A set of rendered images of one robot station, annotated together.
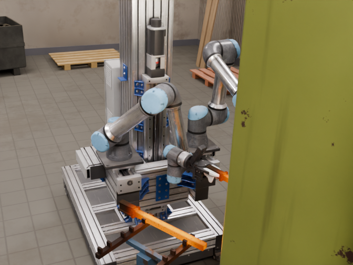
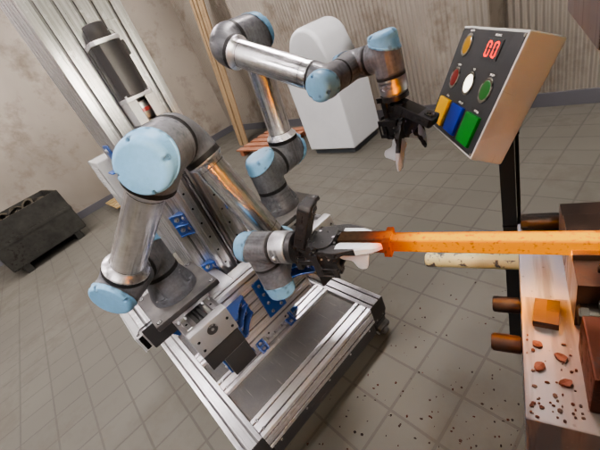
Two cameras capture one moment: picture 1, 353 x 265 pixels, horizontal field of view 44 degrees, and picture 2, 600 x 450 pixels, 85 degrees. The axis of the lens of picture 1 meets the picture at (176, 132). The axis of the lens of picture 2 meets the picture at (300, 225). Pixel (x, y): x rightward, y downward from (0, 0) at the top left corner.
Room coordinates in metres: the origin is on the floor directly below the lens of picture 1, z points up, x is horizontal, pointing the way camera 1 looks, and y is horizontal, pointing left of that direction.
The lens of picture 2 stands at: (1.29, -0.03, 1.38)
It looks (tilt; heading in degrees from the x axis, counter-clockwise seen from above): 29 degrees down; 354
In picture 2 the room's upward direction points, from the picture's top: 24 degrees counter-clockwise
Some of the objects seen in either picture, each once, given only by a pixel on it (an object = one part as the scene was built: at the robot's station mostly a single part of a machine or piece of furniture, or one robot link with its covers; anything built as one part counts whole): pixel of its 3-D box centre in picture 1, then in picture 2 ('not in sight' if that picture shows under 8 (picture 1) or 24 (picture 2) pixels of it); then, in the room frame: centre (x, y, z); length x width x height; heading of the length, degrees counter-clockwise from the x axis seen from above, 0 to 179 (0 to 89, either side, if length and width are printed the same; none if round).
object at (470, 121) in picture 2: not in sight; (469, 129); (1.99, -0.61, 1.01); 0.07 x 0.05 x 0.07; 160
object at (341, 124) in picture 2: not in sight; (329, 88); (5.00, -1.36, 0.67); 0.73 x 0.60 x 1.33; 25
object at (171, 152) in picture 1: (175, 154); (259, 247); (1.98, 0.00, 0.98); 0.11 x 0.08 x 0.09; 45
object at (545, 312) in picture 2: not in sight; (546, 313); (1.54, -0.33, 0.92); 0.04 x 0.03 x 0.01; 128
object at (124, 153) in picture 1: (118, 147); (167, 279); (2.27, 0.33, 0.87); 0.15 x 0.15 x 0.10
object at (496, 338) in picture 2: not in sight; (506, 343); (1.56, -0.28, 0.87); 0.04 x 0.03 x 0.03; 45
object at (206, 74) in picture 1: (227, 80); (273, 141); (6.33, -0.73, 0.05); 1.09 x 0.77 x 0.10; 25
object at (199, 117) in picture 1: (198, 118); (265, 169); (2.48, -0.13, 0.98); 0.13 x 0.12 x 0.14; 123
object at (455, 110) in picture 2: not in sight; (454, 119); (2.08, -0.64, 1.01); 0.07 x 0.05 x 0.07; 160
